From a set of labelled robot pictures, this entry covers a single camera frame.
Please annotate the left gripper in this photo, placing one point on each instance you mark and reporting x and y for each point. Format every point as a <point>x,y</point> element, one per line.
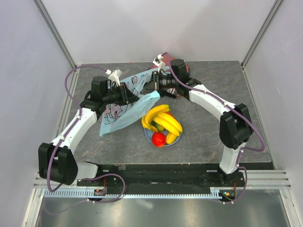
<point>127,96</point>

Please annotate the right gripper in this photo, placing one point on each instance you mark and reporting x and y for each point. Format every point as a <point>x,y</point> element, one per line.
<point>153,84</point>

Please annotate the light blue plastic bag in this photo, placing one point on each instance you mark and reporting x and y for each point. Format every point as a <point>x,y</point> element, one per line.
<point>117,117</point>

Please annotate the yellow banana bunch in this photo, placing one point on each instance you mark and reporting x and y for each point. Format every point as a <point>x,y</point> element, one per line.
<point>169,123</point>
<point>147,119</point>

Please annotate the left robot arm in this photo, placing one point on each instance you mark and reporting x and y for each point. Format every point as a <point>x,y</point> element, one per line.
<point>56,160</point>

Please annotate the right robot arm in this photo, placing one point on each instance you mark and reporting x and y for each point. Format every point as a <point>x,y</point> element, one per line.
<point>235,127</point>

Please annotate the folded red t-shirt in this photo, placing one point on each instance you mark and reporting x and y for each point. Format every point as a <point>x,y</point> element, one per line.
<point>179,76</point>

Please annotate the blue plate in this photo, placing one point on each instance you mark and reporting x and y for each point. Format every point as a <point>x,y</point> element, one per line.
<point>149,134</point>

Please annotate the green mango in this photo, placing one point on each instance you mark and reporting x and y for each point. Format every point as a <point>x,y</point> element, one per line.
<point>159,127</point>

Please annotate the red apple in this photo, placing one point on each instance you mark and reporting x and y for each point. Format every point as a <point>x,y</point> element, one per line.
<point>158,139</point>

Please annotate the yellow mango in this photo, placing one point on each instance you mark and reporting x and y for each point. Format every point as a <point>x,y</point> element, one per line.
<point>170,138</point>

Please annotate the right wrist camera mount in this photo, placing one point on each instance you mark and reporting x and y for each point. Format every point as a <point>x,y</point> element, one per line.
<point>158,61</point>

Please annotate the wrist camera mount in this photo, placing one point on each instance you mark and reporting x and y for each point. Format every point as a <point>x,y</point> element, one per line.
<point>114,76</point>
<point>158,61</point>

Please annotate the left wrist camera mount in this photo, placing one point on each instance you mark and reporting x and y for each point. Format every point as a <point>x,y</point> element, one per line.
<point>114,76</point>

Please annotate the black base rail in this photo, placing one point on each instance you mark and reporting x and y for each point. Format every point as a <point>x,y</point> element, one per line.
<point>205,175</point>

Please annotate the white cable duct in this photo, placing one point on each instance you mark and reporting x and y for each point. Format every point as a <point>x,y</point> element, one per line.
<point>102,194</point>

